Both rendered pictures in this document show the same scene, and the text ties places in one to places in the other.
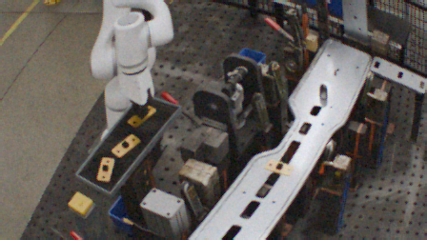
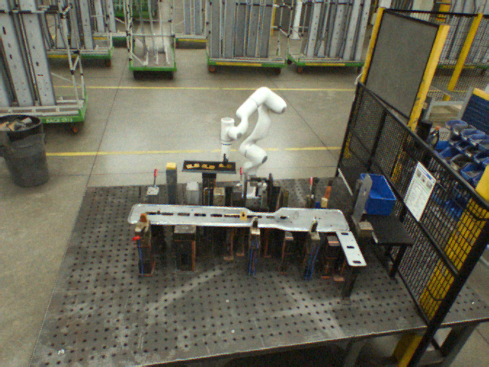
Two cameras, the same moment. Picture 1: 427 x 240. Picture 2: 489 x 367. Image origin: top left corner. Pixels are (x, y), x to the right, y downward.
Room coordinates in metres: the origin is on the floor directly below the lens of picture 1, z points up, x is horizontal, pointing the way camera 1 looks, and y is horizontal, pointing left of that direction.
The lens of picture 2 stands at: (0.21, -1.55, 2.39)
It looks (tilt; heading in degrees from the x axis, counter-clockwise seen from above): 32 degrees down; 51
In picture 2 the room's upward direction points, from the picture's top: 5 degrees clockwise
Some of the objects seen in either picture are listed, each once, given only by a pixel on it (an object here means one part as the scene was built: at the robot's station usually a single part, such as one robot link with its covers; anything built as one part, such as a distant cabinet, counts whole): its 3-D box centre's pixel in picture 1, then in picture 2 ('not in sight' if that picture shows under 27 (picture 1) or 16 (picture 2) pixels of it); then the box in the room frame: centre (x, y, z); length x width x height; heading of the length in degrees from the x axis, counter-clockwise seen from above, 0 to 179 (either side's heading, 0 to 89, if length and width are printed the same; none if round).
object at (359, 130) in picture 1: (355, 157); (286, 254); (1.49, -0.46, 0.84); 0.11 x 0.08 x 0.29; 56
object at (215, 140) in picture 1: (214, 181); (236, 211); (1.44, 0.01, 0.89); 0.13 x 0.11 x 0.38; 56
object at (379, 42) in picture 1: (379, 70); (358, 247); (1.90, -0.69, 0.88); 0.08 x 0.08 x 0.36; 56
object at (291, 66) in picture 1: (295, 87); (307, 217); (1.84, -0.29, 0.88); 0.07 x 0.06 x 0.35; 56
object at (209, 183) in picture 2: (140, 199); (209, 194); (1.35, 0.24, 0.92); 0.10 x 0.08 x 0.45; 146
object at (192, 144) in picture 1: (198, 190); (227, 207); (1.40, 0.06, 0.90); 0.05 x 0.05 x 0.40; 56
